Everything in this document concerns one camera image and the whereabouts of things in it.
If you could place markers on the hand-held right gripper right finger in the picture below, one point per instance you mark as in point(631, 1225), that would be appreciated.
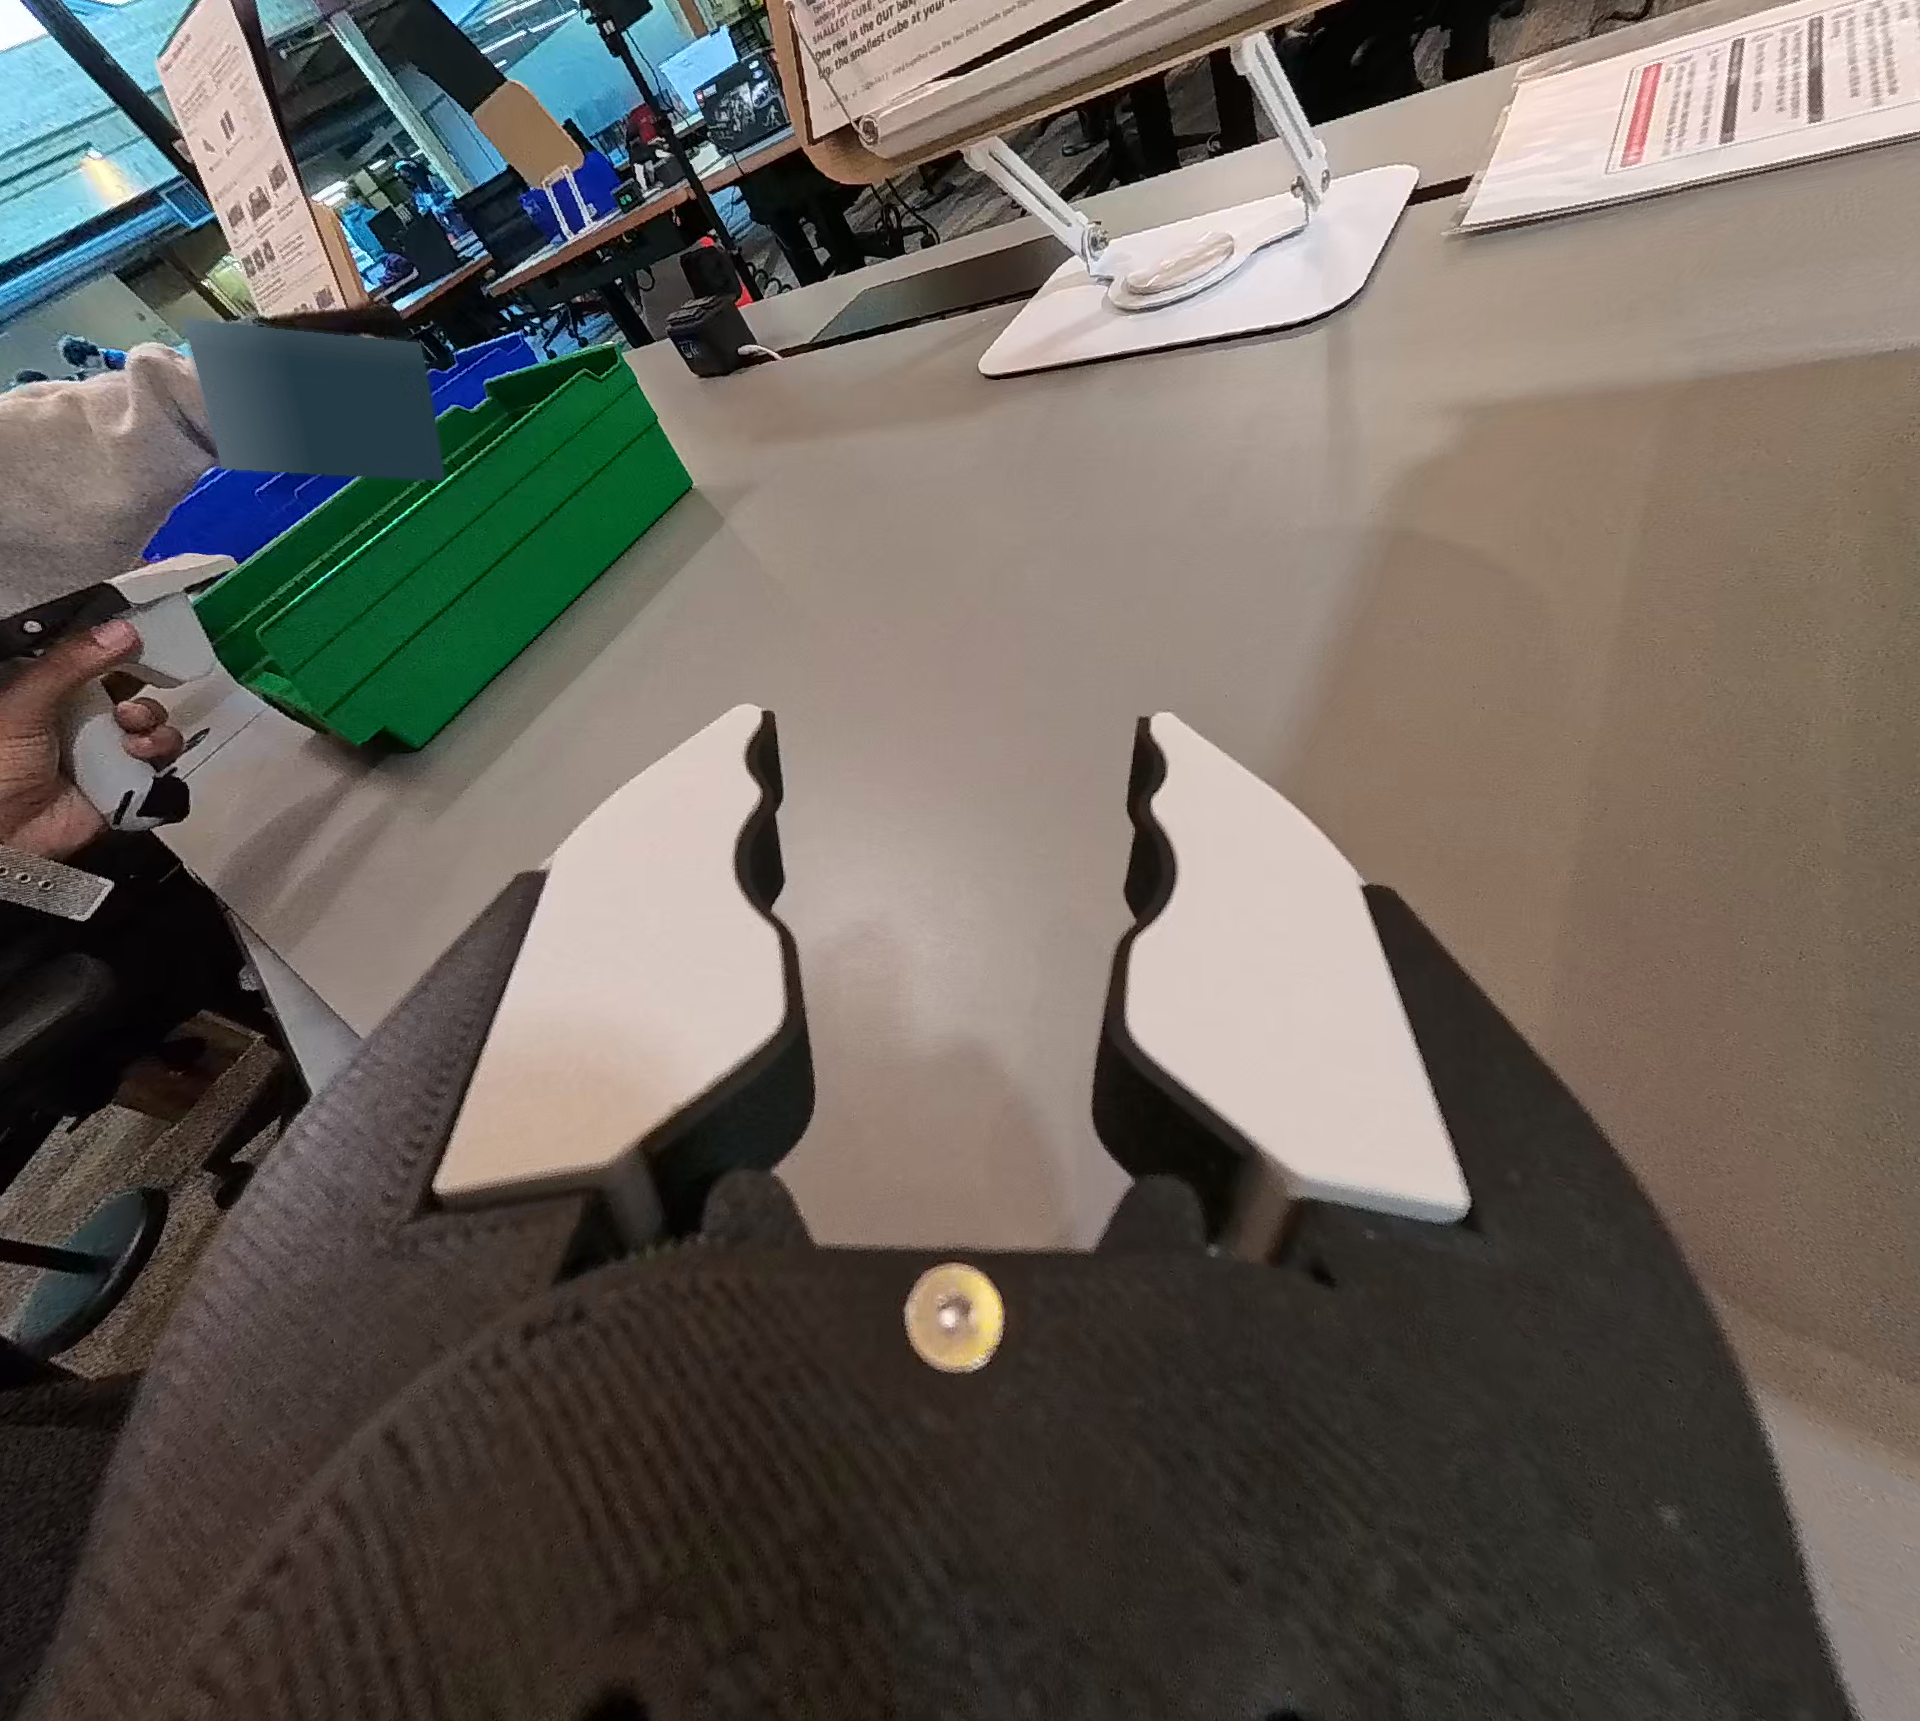
point(1274, 1002)

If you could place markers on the silver wristwatch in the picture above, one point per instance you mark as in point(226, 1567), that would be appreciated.
point(53, 886)

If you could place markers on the grey desk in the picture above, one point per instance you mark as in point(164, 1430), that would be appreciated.
point(1200, 522)

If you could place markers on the person's left hand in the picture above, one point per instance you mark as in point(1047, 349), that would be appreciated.
point(39, 747)

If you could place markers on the black flat panel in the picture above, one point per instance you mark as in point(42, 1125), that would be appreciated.
point(931, 311)

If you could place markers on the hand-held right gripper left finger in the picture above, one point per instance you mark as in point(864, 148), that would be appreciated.
point(631, 987)

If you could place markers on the standing instruction sign board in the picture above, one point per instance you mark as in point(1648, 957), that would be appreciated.
point(225, 132)

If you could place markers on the small black device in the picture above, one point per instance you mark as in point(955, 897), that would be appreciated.
point(705, 340)

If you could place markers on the wooden-edged table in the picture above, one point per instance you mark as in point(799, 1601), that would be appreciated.
point(631, 225)

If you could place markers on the laminated paper sheet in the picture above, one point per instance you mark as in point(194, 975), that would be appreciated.
point(1725, 100)

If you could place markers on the green plastic bin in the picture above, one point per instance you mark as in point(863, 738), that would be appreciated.
point(495, 551)

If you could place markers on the blue plastic bin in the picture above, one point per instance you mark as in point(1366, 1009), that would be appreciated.
point(241, 522)

